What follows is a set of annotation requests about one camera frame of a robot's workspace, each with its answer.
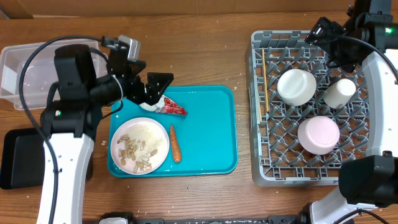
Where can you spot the wooden chopstick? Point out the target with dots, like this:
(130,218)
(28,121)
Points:
(264,74)
(259,109)

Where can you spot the clear plastic bin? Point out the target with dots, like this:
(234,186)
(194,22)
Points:
(39,76)

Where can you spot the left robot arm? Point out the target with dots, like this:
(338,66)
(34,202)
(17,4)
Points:
(69,124)

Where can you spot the red snack wrapper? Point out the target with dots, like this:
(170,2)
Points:
(168,106)

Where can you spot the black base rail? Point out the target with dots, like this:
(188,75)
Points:
(127,217)

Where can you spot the white cup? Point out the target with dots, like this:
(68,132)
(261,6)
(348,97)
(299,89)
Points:
(339,94)

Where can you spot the white bowl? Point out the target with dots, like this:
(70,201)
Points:
(296,87)

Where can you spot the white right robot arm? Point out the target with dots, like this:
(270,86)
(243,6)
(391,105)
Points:
(363,184)

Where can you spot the orange carrot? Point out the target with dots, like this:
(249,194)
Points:
(176,152)

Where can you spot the teal plastic tray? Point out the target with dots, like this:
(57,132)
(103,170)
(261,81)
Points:
(206,135)

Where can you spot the pink plate with food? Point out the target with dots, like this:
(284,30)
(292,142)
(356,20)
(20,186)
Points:
(139,146)

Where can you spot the pink bowl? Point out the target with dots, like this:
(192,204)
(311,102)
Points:
(318,135)

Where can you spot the grey dish rack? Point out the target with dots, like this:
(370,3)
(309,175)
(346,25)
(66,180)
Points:
(367,123)

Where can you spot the white tissue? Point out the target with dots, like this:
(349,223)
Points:
(148,107)

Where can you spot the black tray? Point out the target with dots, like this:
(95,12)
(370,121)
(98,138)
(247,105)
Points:
(23,159)

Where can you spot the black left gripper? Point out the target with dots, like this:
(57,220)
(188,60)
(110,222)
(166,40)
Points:
(150,95)

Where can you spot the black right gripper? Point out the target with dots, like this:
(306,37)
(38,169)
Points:
(331,33)

